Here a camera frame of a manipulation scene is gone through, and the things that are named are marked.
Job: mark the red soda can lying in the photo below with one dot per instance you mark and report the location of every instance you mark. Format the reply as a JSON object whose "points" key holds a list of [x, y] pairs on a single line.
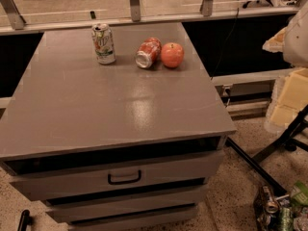
{"points": [[148, 53]]}

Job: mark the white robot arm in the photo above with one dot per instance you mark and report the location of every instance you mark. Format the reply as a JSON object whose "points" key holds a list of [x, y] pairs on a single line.
{"points": [[295, 48]]}

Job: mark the white green 7up can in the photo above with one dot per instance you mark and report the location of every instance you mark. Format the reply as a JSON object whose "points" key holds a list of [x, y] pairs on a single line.
{"points": [[102, 38]]}

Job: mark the grey drawer cabinet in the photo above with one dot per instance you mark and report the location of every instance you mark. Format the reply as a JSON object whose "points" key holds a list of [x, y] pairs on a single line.
{"points": [[72, 121]]}

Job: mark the black metal stand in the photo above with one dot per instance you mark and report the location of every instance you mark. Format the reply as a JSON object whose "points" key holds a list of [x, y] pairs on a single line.
{"points": [[286, 141]]}

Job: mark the red apple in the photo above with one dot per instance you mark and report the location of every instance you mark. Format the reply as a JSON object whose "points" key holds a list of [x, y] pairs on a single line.
{"points": [[172, 54]]}

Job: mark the green white packet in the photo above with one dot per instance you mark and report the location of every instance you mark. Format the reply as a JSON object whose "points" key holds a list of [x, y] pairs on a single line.
{"points": [[299, 193]]}

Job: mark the dark crushed can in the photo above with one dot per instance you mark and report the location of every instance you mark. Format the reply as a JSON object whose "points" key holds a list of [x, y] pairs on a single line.
{"points": [[266, 209]]}

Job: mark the black handle at floor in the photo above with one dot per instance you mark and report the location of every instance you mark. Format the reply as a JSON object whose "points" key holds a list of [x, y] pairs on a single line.
{"points": [[25, 221]]}

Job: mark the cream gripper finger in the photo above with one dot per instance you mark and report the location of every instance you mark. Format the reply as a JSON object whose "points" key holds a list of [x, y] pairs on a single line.
{"points": [[289, 97], [275, 43]]}

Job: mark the black drawer handle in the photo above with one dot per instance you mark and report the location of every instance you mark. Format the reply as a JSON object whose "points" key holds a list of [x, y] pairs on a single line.
{"points": [[116, 180]]}

